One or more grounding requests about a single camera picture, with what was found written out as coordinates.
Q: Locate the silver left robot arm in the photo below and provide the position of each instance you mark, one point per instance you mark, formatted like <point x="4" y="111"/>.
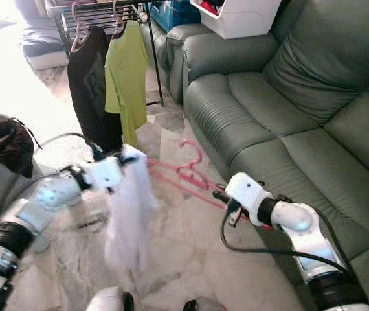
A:
<point x="55" y="194"/>

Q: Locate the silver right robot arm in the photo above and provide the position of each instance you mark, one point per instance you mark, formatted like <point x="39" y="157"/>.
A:
<point x="294" y="217"/>

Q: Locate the grey robot left leg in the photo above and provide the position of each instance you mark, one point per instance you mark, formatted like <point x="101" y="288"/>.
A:
<point x="110" y="299"/>

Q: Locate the grey robot leg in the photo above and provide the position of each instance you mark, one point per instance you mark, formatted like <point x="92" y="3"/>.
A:
<point x="110" y="299"/>
<point x="204" y="305"/>

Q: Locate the lime green shirt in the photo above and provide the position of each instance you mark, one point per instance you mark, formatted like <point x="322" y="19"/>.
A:
<point x="126" y="78"/>

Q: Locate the grey robot right leg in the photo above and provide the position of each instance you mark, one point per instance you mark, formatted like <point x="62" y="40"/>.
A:
<point x="204" y="305"/>

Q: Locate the dark brown clothes heap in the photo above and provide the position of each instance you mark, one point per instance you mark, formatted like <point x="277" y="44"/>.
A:
<point x="3" y="146"/>

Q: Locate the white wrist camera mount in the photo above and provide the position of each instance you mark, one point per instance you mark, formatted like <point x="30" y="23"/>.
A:
<point x="105" y="173"/>
<point x="246" y="191"/>

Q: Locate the dark blue folded mattress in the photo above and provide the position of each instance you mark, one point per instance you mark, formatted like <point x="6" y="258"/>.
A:
<point x="42" y="42"/>

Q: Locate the red cloth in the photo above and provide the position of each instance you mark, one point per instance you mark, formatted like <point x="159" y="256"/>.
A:
<point x="208" y="5"/>

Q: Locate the black shirt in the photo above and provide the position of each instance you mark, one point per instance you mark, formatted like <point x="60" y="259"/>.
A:
<point x="90" y="91"/>

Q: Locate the black metal drying rack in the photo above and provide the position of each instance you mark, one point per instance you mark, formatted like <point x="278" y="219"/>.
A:
<point x="157" y="78"/>

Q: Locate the white printed shirt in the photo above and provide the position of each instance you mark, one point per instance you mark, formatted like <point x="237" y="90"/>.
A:
<point x="129" y="220"/>

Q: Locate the blue suitcase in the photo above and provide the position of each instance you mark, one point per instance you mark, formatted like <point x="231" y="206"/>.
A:
<point x="175" y="16"/>

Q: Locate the greyish mauve clothes hanger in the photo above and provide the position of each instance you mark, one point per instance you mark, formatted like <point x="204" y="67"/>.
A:
<point x="81" y="32"/>
<point x="119" y="26"/>

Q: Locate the white plastic storage box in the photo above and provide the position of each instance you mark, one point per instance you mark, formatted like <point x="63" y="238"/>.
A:
<point x="239" y="23"/>

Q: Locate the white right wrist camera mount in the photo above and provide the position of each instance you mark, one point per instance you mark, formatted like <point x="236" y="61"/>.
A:
<point x="246" y="191"/>

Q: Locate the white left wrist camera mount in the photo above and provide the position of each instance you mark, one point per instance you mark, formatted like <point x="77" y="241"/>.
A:
<point x="105" y="173"/>

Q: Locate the dark green leather sofa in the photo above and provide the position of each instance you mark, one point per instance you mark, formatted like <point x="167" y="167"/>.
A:
<point x="275" y="103"/>

